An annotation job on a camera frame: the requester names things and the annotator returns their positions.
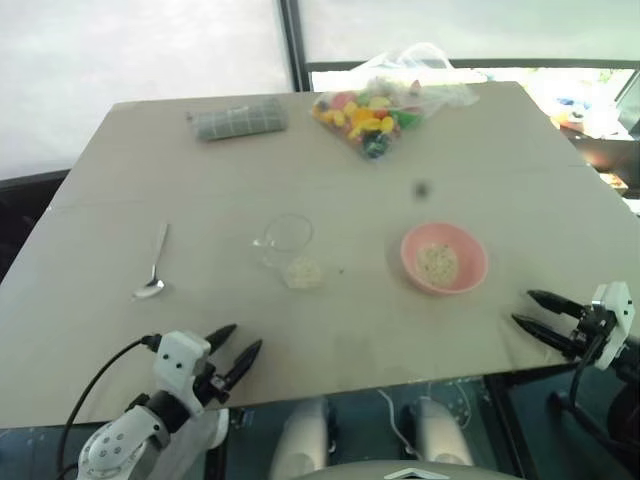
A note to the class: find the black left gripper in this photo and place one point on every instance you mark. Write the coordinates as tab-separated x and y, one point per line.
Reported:
215	385

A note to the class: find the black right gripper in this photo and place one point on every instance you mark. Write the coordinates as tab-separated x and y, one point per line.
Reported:
589	327

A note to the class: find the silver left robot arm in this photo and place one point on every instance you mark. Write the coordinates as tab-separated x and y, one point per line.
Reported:
117	442

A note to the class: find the pink bowl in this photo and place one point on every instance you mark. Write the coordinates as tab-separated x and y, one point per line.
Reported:
472	260

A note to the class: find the silver metal spoon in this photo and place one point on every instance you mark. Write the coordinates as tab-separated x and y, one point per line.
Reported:
149	289

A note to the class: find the clear glass cup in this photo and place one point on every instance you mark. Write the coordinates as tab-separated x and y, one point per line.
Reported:
280	250

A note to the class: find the silver robot left leg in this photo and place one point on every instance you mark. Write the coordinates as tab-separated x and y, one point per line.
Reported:
300	440

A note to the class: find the silver robot leg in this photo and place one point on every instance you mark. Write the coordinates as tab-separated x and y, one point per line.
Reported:
300	440
442	435

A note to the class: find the silver robot right leg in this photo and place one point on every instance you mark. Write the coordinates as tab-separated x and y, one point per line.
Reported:
442	435

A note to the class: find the small dark speck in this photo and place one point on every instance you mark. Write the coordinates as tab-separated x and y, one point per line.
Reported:
421	189

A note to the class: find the cluttered background desk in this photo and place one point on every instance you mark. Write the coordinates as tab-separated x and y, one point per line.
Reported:
595	125

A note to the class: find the grey robot torso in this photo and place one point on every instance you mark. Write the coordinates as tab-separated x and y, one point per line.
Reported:
415	472

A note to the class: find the dark monitor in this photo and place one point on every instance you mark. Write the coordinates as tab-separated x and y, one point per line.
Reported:
631	107

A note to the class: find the rolled grey checked cloth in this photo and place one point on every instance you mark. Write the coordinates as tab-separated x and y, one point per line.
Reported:
240	121

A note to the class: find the dark background furniture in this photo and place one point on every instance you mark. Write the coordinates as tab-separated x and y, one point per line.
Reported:
25	220

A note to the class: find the clear bag of toy fruit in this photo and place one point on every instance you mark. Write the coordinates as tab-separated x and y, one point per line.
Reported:
370	117

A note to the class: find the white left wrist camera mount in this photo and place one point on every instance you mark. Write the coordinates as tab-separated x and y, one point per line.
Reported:
177	357

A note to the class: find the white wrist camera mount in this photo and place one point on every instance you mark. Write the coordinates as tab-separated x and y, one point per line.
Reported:
177	357
616	312

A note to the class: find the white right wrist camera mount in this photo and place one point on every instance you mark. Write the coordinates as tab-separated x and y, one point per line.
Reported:
616	312

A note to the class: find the black table frame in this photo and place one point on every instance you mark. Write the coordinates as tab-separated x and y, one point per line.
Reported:
520	425

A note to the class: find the black horizontal window rail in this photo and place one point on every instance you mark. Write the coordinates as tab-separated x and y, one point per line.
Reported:
525	64

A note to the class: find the black window frame post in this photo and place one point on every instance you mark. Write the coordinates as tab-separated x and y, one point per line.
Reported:
295	45

